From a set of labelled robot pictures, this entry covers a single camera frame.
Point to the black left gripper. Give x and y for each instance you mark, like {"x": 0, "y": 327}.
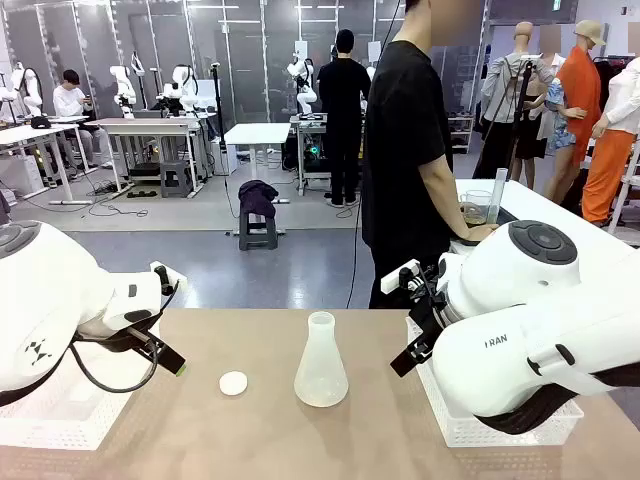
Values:
{"x": 120, "y": 344}

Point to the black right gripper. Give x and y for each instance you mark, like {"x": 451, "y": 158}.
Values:
{"x": 430, "y": 310}

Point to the white round flask cap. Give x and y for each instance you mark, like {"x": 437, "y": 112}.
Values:
{"x": 233, "y": 384}

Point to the translucent plastic conical flask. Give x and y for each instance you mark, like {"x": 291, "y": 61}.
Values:
{"x": 320, "y": 370}

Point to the clear plastic beaker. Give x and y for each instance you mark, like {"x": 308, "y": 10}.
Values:
{"x": 475, "y": 205}

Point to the clear plastic graduated cylinder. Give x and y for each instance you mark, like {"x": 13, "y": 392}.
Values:
{"x": 497, "y": 200}

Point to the person's right forearm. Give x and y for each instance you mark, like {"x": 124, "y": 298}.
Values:
{"x": 445, "y": 200}

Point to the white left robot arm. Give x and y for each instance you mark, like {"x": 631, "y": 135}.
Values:
{"x": 45, "y": 300}

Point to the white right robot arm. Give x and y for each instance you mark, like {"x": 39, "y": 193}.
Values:
{"x": 500, "y": 310}

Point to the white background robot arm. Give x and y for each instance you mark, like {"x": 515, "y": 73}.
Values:
{"x": 30, "y": 85}
{"x": 122, "y": 82}
{"x": 182, "y": 85}
{"x": 302, "y": 95}

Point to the person's right hand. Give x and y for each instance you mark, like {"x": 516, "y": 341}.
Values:
{"x": 480, "y": 233}

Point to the white perforated plastic basket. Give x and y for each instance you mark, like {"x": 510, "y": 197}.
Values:
{"x": 60, "y": 430}
{"x": 460, "y": 435}

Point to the grey stool with clothing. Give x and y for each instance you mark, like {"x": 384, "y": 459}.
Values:
{"x": 257, "y": 235}

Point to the grey plastic step stool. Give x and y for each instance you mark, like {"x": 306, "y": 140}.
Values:
{"x": 176, "y": 180}

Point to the dark bundled clothing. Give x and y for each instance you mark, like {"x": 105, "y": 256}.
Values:
{"x": 257, "y": 195}

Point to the person in black T-shirt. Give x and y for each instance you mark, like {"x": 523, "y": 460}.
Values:
{"x": 400, "y": 150}

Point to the black computer tower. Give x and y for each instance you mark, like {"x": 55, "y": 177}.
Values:
{"x": 312, "y": 150}

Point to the white shoe rack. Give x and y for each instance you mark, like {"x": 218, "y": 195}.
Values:
{"x": 462, "y": 135}

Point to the white robot workstation desk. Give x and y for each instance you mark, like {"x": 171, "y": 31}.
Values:
{"x": 302, "y": 150}

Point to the small white table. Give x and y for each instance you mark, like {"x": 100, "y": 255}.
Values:
{"x": 257, "y": 134}

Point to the white desk with cap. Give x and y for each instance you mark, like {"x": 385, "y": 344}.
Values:
{"x": 30, "y": 131}

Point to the black baseball cap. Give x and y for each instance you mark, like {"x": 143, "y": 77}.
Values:
{"x": 40, "y": 122}

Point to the standing person in black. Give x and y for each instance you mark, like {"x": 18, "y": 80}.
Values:
{"x": 342, "y": 100}

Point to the seated person in white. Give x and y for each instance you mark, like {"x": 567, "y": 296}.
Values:
{"x": 67, "y": 102}

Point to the mannequin in orange trousers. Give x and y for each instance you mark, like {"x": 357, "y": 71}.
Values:
{"x": 607, "y": 165}

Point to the mannequin in floral dress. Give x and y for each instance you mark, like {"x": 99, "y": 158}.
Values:
{"x": 560, "y": 125}

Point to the black tripod stand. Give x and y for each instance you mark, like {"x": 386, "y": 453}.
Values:
{"x": 520, "y": 102}

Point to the mannequin in grey shirt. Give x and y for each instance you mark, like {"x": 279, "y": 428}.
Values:
{"x": 500, "y": 90}

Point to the mannequin in orange coat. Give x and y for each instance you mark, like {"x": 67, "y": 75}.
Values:
{"x": 582, "y": 100}

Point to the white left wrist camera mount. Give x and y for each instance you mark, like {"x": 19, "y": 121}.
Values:
{"x": 177, "y": 284}

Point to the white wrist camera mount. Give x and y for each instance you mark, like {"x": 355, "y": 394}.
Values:
{"x": 177, "y": 284}
{"x": 395, "y": 282}

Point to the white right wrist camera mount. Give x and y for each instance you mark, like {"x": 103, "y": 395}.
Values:
{"x": 395, "y": 282}

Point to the white desk with drawer frame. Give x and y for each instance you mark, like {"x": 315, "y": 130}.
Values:
{"x": 145, "y": 124}

